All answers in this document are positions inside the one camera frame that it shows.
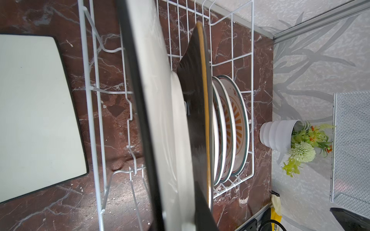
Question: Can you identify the black square plate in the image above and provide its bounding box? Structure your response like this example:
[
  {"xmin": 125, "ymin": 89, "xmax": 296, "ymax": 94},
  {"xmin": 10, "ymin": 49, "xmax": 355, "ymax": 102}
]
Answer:
[{"xmin": 176, "ymin": 21, "xmax": 218, "ymax": 231}]

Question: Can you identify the white mesh wall basket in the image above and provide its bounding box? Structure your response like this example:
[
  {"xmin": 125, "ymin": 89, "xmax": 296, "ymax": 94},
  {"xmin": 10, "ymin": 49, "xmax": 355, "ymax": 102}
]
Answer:
[{"xmin": 330, "ymin": 90, "xmax": 370, "ymax": 218}]

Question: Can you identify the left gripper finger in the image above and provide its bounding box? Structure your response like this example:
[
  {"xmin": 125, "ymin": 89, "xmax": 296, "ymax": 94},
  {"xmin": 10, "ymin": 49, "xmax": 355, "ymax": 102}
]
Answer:
[{"xmin": 116, "ymin": 1, "xmax": 165, "ymax": 231}]

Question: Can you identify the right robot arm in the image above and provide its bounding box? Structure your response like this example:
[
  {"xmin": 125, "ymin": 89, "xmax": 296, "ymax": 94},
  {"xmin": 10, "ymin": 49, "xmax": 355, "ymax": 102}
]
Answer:
[{"xmin": 330, "ymin": 208, "xmax": 370, "ymax": 231}]

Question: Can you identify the aluminium frame rail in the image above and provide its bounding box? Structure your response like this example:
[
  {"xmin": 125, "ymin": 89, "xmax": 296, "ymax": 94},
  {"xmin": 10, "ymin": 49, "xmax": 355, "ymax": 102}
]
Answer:
[{"xmin": 273, "ymin": 0, "xmax": 370, "ymax": 44}]

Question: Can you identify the potted artificial plant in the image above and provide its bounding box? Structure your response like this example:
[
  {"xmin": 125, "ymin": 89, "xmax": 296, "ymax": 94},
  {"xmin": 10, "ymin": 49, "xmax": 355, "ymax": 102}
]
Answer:
[{"xmin": 259, "ymin": 120, "xmax": 335, "ymax": 178}]

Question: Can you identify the white square plate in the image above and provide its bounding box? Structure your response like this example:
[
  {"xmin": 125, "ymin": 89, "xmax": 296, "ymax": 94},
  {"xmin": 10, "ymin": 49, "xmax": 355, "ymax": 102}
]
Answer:
[
  {"xmin": 128, "ymin": 1, "xmax": 196, "ymax": 231},
  {"xmin": 1, "ymin": 34, "xmax": 89, "ymax": 203}
]

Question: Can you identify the round white plate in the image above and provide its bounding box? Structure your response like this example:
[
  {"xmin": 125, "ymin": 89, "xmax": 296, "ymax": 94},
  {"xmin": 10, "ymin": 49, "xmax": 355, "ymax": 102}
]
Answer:
[
  {"xmin": 217, "ymin": 75, "xmax": 250, "ymax": 177},
  {"xmin": 212, "ymin": 77, "xmax": 236, "ymax": 183},
  {"xmin": 212, "ymin": 83, "xmax": 227, "ymax": 185},
  {"xmin": 213, "ymin": 105, "xmax": 219, "ymax": 185}
]

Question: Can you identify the white wire dish rack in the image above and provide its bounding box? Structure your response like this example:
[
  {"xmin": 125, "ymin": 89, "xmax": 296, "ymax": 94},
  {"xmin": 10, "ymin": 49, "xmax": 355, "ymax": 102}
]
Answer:
[{"xmin": 78, "ymin": 1, "xmax": 256, "ymax": 231}]

